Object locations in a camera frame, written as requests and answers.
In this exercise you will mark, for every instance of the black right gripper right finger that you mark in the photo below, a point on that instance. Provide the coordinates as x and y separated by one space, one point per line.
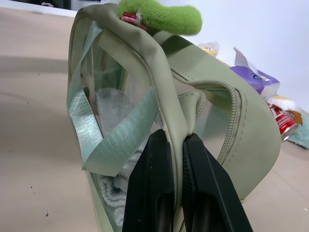
207 191

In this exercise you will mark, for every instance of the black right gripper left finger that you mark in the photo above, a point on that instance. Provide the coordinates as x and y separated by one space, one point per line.
149 188

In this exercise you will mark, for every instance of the green pouch with clear window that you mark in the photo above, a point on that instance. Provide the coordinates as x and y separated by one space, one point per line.
212 101

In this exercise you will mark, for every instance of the white towel inside pouch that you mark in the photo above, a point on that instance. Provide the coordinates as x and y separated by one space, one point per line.
113 113

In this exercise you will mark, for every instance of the red crushed soda can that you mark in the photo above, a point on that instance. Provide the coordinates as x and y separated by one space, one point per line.
282 120

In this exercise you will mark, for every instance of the light teal cloth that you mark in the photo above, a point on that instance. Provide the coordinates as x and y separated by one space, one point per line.
299 137

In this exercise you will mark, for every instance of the white and yellow crumpled wrapper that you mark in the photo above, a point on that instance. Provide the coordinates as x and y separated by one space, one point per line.
287 104

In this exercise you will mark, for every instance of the purple tissue pack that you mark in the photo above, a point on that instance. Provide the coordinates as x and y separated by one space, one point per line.
256 77

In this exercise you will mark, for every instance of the clear yellow snack wrapper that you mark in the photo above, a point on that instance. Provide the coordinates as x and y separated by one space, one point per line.
209 48

